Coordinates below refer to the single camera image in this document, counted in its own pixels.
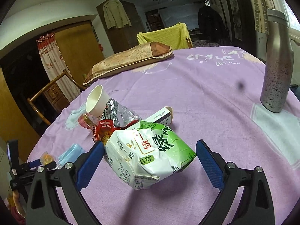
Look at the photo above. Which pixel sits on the white paper cup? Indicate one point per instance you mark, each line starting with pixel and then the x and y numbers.
pixel 96 101

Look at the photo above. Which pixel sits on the blue face mask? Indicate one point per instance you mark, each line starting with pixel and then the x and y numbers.
pixel 70 155

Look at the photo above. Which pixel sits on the dark wooden wardrobe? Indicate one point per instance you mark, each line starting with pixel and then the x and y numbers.
pixel 124 38

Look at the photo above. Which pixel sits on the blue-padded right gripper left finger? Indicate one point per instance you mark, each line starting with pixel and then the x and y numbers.
pixel 77 177

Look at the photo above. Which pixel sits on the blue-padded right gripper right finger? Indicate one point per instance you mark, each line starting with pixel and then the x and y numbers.
pixel 226 177

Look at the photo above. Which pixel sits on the yellow cloth covered chair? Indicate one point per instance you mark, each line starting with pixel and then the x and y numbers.
pixel 176 36

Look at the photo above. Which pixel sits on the clear cup with orange jelly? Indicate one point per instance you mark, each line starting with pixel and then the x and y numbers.
pixel 46 158

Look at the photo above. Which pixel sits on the wooden armchair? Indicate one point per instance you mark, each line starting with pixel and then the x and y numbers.
pixel 54 95

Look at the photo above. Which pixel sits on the striped window curtain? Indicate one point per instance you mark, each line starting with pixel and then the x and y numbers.
pixel 260 14

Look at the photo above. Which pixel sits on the silver metal bottle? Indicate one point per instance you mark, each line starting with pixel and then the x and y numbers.
pixel 279 62

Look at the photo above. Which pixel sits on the person's left hand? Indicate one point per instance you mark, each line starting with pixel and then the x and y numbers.
pixel 15 206

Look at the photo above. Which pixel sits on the purple bed sheet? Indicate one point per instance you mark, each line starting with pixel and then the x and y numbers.
pixel 214 93

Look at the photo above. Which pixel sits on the small white grey box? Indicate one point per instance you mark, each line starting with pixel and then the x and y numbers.
pixel 164 116

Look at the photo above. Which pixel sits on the beige hanging jacket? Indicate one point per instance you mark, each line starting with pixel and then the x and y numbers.
pixel 115 15

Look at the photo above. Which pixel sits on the dark framed picture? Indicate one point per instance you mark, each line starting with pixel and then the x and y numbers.
pixel 238 32

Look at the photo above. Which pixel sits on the red white floral curtain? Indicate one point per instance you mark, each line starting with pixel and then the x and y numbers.
pixel 54 64

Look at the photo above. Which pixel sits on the red snack bag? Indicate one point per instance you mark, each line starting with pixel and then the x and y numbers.
pixel 114 117

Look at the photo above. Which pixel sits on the tan brown pillow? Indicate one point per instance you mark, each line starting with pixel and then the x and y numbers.
pixel 135 57

